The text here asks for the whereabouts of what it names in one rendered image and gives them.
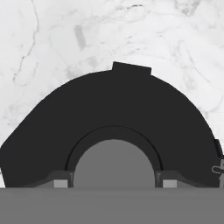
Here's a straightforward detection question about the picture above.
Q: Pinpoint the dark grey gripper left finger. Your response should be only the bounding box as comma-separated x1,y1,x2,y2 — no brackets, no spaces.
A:
27,170,74,189

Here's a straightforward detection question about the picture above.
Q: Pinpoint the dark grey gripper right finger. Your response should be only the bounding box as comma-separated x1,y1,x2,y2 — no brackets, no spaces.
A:
154,170,206,189

